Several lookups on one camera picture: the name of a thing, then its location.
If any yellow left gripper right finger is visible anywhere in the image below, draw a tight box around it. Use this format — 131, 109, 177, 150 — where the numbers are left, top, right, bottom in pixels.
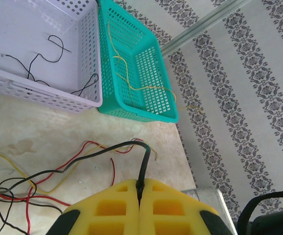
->
139, 178, 232, 235

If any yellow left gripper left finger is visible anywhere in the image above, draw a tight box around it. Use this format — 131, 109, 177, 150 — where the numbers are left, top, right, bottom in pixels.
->
45, 178, 141, 235

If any thin red wire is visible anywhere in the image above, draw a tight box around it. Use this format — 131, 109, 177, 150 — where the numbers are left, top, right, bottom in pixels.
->
26, 138, 146, 235
109, 158, 116, 188

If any thick black wire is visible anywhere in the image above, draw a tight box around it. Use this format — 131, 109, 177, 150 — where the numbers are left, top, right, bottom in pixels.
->
0, 141, 152, 204

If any thin black wire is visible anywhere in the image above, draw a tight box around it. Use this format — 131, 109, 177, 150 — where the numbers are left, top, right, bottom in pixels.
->
0, 178, 64, 235
70, 73, 100, 95
0, 35, 73, 87

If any thin yellow wire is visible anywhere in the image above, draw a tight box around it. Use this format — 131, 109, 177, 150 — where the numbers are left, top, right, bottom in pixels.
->
107, 18, 204, 115

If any teal plastic basket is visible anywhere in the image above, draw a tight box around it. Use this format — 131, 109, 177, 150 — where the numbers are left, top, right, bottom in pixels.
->
96, 0, 180, 123

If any lavender plastic basket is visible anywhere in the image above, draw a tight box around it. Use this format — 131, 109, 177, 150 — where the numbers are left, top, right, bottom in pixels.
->
0, 0, 103, 115

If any aluminium side rail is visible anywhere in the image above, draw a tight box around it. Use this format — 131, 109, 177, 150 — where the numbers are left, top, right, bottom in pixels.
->
181, 187, 239, 235

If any aluminium frame post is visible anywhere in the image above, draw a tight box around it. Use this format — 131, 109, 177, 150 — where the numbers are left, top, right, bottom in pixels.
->
160, 0, 253, 56

